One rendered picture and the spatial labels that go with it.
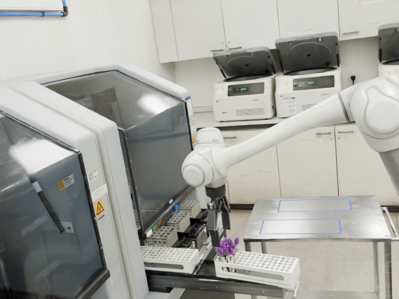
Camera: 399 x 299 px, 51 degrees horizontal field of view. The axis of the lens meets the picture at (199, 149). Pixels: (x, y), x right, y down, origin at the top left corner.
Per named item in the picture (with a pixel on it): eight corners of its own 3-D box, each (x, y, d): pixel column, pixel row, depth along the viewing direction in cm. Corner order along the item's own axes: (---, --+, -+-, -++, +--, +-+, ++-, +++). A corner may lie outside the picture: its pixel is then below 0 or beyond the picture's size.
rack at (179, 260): (126, 270, 174) (123, 257, 172) (137, 258, 182) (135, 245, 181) (192, 276, 162) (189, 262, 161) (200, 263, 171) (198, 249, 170)
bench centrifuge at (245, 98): (214, 123, 395) (204, 54, 379) (233, 110, 450) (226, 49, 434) (272, 120, 373) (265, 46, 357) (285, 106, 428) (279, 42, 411)
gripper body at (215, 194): (221, 188, 147) (224, 213, 150) (228, 180, 155) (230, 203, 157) (201, 188, 150) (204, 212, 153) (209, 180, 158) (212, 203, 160)
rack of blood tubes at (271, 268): (215, 276, 158) (213, 261, 156) (226, 262, 166) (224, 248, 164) (293, 289, 143) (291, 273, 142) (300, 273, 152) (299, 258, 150)
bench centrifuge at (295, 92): (276, 119, 372) (268, 40, 355) (287, 106, 428) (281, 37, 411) (342, 115, 352) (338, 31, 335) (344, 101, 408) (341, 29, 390)
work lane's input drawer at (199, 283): (119, 287, 175) (115, 267, 173) (135, 269, 187) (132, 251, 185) (295, 305, 148) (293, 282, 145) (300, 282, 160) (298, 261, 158)
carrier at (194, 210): (198, 210, 220) (196, 200, 218) (201, 210, 219) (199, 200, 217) (189, 220, 209) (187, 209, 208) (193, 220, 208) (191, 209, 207)
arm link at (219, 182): (228, 165, 154) (230, 180, 155) (205, 165, 157) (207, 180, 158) (221, 174, 145) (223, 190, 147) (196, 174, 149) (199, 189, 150)
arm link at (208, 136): (202, 165, 157) (192, 177, 145) (196, 125, 153) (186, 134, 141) (230, 164, 154) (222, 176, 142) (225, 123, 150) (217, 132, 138)
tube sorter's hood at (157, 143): (41, 235, 181) (4, 89, 165) (115, 184, 235) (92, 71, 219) (146, 240, 162) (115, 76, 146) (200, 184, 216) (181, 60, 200)
